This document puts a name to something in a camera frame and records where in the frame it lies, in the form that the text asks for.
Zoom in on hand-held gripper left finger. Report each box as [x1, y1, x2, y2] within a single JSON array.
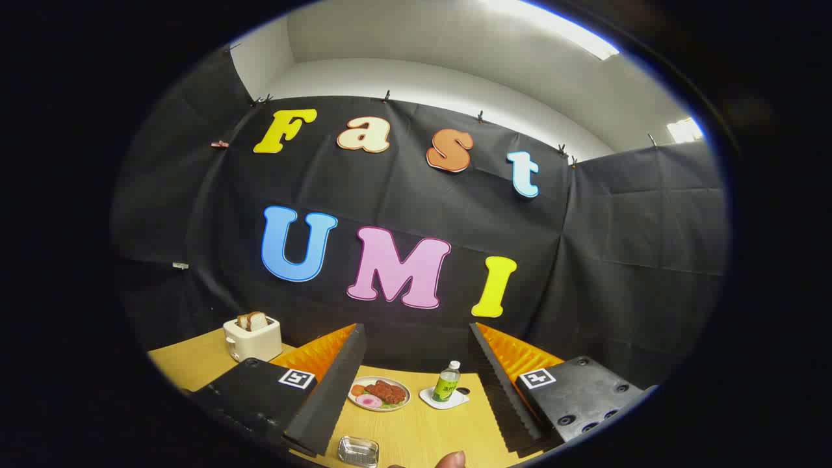
[[188, 323, 368, 457]]

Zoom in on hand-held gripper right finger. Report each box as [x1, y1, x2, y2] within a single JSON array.
[[468, 322, 657, 456]]

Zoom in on white square coaster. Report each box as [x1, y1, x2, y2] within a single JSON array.
[[419, 386, 470, 410]]

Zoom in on green label drink bottle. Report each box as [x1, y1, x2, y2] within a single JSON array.
[[432, 361, 462, 404]]

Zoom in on red meat piece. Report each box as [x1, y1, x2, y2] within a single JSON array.
[[365, 380, 405, 405]]

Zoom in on silver metal tray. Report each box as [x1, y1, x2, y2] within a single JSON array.
[[337, 435, 380, 467]]

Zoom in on white plate with food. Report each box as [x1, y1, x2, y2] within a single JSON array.
[[348, 376, 411, 413]]

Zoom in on white toaster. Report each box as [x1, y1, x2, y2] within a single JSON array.
[[223, 317, 283, 363]]

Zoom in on small ceiling light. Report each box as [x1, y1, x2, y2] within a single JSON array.
[[666, 117, 705, 144]]

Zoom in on long ceiling light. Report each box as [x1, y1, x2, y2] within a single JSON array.
[[481, 0, 621, 60]]

